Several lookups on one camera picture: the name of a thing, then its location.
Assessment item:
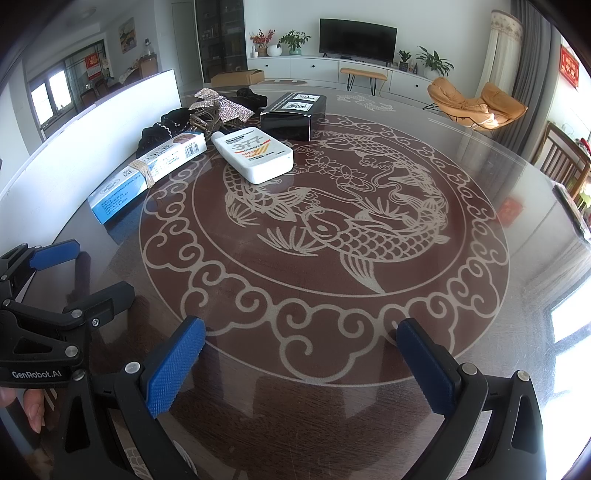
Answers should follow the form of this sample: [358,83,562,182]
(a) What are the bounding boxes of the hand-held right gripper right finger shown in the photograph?
[396,318,548,480]

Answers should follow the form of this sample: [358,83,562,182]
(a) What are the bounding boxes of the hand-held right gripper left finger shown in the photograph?
[54,315,207,480]

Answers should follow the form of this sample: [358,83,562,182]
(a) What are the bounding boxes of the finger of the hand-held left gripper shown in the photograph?
[0,239,81,298]
[0,281,136,370]

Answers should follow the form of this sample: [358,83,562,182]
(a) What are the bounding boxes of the rhinestone bow hair clip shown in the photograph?
[188,88,256,136]

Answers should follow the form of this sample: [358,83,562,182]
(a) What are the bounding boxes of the brown fish-patterned round desktop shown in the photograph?
[0,78,591,480]

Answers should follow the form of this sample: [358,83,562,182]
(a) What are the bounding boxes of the person's left hand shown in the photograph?
[0,387,48,435]

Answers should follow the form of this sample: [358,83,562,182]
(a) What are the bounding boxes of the blue white long carton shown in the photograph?
[88,130,207,225]

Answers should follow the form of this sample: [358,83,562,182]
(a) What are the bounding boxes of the white panel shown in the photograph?
[0,69,182,213]

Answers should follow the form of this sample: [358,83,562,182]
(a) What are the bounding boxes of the black cloth with white trim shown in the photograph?
[139,108,192,153]

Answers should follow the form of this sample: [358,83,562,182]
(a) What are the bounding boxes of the white plastic bottle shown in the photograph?
[211,129,295,185]

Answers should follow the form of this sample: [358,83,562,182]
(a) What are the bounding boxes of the dark flat object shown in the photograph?
[554,185,591,241]

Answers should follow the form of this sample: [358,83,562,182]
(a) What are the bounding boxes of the black fluffy scrunchie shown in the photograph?
[235,88,269,109]

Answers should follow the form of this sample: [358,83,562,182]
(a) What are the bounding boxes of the black box with white labels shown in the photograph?
[260,91,327,141]

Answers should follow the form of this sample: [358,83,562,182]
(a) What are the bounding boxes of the wooden dining chair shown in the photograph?
[531,121,591,199]

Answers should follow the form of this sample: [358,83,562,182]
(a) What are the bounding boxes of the cardboard box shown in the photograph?
[211,69,265,87]

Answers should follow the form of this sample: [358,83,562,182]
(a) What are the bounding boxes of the dark tall display cabinet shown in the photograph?
[194,0,245,84]

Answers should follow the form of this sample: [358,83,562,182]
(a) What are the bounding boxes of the orange lounge chair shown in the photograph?
[427,76,490,121]
[478,82,528,132]

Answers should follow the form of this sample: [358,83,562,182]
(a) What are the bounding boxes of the red flowers in vase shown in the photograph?
[249,29,273,57]

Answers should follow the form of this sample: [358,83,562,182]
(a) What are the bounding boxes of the white television cabinet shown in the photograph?
[247,55,435,93]

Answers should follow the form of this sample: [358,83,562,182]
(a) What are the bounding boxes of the orange bench with black legs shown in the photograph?
[340,67,387,95]

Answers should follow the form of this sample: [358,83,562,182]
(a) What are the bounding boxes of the large leafy potted plant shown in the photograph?
[416,45,454,78]

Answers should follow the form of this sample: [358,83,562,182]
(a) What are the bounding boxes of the grey curtain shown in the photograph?
[501,0,561,158]

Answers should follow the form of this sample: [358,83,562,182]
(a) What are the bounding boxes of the green plant in glass vase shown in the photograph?
[278,30,311,56]

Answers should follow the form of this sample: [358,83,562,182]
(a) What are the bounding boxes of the cream covered standing air conditioner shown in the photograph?
[478,9,525,100]

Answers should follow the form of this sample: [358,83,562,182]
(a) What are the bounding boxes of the black flat television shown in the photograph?
[320,18,398,63]

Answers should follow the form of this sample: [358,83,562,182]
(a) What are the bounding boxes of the framed wall painting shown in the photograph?
[117,17,136,54]

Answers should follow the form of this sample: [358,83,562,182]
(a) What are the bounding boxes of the red wall hanging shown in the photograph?
[560,45,580,89]

